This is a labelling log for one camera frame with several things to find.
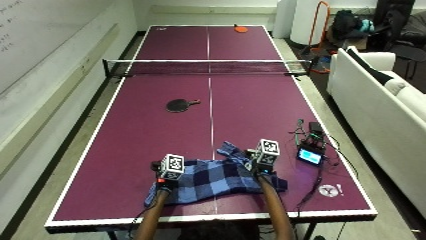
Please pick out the person's right hand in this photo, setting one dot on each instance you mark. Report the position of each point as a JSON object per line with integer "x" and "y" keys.
{"x": 253, "y": 163}

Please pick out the person's left hand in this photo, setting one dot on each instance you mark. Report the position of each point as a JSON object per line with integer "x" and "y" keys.
{"x": 157, "y": 167}

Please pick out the blue plaid cloth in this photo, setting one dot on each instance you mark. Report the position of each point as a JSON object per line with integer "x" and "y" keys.
{"x": 213, "y": 181}

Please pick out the white marker cube left glove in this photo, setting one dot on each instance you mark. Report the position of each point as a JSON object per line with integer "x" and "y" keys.
{"x": 173, "y": 165}

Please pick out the white marker cube glove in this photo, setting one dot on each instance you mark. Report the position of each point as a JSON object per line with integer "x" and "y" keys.
{"x": 173, "y": 165}
{"x": 268, "y": 153}

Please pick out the white marker cube right glove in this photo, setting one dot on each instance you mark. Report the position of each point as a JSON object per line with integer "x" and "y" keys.
{"x": 268, "y": 153}

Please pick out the electronic device with lit screen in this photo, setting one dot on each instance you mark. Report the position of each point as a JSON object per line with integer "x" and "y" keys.
{"x": 312, "y": 146}

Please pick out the purple table tennis table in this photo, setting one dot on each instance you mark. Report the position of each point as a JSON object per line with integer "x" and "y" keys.
{"x": 208, "y": 126}

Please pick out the black table tennis paddle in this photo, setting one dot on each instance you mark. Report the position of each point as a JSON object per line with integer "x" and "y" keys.
{"x": 178, "y": 105}

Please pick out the table tennis net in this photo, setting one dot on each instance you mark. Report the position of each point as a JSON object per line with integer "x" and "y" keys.
{"x": 208, "y": 66}

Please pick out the white sofa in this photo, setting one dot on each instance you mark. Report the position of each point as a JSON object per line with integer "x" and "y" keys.
{"x": 381, "y": 116}

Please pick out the orange table tennis paddle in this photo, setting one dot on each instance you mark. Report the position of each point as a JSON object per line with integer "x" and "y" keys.
{"x": 241, "y": 28}

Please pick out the white round column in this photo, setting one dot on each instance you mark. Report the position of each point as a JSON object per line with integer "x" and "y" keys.
{"x": 306, "y": 20}

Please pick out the black backpack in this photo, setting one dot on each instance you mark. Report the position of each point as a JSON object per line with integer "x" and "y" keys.
{"x": 347, "y": 23}

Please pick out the white whiteboard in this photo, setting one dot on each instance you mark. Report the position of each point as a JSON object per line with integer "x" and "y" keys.
{"x": 40, "y": 36}

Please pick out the black office chair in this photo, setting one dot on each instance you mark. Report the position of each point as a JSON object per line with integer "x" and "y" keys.
{"x": 401, "y": 30}

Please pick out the orange metal frame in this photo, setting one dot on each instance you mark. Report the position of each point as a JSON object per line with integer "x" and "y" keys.
{"x": 320, "y": 30}

